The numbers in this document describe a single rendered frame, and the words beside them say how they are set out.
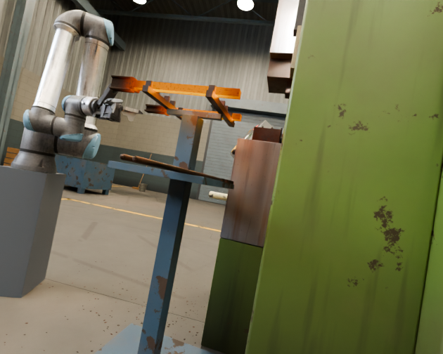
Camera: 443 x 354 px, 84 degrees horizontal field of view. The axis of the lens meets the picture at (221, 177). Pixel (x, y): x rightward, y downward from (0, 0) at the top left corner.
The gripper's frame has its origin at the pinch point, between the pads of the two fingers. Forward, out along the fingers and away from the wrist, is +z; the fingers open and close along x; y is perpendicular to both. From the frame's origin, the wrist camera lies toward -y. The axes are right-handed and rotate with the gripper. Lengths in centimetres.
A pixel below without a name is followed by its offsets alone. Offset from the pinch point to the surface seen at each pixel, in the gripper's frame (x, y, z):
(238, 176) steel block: -13, 23, 50
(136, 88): 24.9, 1.3, 18.8
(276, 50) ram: -23, -41, 55
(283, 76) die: -28, -31, 60
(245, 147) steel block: -13, 9, 50
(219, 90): 25, 0, 47
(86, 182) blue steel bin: -335, 72, -342
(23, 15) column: -353, -319, -665
